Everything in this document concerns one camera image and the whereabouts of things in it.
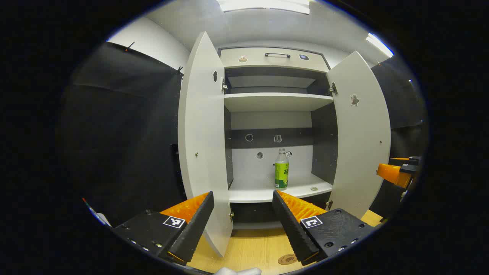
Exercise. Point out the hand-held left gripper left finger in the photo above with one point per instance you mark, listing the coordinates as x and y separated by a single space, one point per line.
195 229

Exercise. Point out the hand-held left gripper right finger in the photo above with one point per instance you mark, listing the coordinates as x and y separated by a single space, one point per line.
294 229

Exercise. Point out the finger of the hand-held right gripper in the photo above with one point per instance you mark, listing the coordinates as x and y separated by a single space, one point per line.
399 159
389 173

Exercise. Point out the round cork coaster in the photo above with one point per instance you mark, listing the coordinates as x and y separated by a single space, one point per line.
285 260

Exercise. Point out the grey cabinet door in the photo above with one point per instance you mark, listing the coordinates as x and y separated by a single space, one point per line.
202 133
363 145

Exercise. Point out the green label plastic bottle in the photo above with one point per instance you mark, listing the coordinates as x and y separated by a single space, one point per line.
281 175

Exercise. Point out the grey cabinet drawer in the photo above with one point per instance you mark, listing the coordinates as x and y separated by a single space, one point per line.
259 57

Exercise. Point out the ceiling light panel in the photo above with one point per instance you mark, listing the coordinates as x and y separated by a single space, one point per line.
379 44
263 5

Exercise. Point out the black backdrop cloth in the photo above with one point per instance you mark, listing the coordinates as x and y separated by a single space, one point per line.
126 133

